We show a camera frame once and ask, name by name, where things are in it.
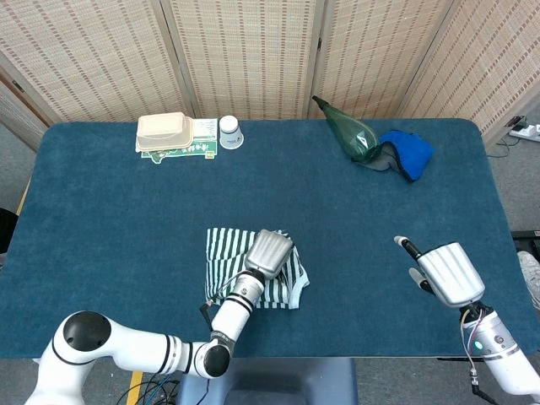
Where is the blue carpet table mat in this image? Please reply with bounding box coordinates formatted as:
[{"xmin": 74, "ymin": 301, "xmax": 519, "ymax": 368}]
[{"xmin": 0, "ymin": 117, "xmax": 524, "ymax": 359}]

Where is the beige takeout food box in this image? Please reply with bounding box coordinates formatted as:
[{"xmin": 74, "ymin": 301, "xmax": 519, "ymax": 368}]
[{"xmin": 134, "ymin": 111, "xmax": 195, "ymax": 154}]

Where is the bamboo folding screen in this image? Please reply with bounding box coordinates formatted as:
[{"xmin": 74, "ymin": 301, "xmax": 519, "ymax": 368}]
[{"xmin": 0, "ymin": 0, "xmax": 540, "ymax": 147}]

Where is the white shoe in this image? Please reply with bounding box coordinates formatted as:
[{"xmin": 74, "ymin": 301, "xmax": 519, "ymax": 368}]
[{"xmin": 516, "ymin": 251, "xmax": 540, "ymax": 311}]

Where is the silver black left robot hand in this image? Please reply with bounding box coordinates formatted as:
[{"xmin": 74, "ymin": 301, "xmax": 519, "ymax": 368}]
[{"xmin": 244, "ymin": 229, "xmax": 295, "ymax": 280}]

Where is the green white flattened carton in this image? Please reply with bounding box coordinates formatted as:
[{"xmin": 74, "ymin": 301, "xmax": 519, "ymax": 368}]
[{"xmin": 140, "ymin": 117, "xmax": 219, "ymax": 164}]

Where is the green white striped shirt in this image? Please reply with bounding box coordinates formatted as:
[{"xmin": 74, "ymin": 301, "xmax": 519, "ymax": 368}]
[{"xmin": 203, "ymin": 227, "xmax": 311, "ymax": 311}]

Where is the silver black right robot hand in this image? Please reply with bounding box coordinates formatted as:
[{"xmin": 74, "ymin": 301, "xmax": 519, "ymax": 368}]
[{"xmin": 393, "ymin": 235, "xmax": 486, "ymax": 307}]

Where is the floor cables bundle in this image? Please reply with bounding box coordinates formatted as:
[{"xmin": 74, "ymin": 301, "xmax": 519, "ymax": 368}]
[{"xmin": 116, "ymin": 370, "xmax": 183, "ymax": 405}]

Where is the white paper cup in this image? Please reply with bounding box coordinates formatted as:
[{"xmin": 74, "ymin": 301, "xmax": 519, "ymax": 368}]
[{"xmin": 218, "ymin": 115, "xmax": 246, "ymax": 150}]

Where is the blue padded chair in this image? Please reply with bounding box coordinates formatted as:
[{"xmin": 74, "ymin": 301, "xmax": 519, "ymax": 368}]
[{"xmin": 175, "ymin": 357, "xmax": 359, "ymax": 405}]

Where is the white power strip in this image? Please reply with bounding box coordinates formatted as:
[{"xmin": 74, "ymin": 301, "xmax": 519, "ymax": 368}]
[{"xmin": 508, "ymin": 121, "xmax": 540, "ymax": 143}]

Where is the blue grey cloth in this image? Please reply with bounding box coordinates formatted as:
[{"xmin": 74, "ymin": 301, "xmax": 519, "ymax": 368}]
[{"xmin": 362, "ymin": 129, "xmax": 435, "ymax": 183}]

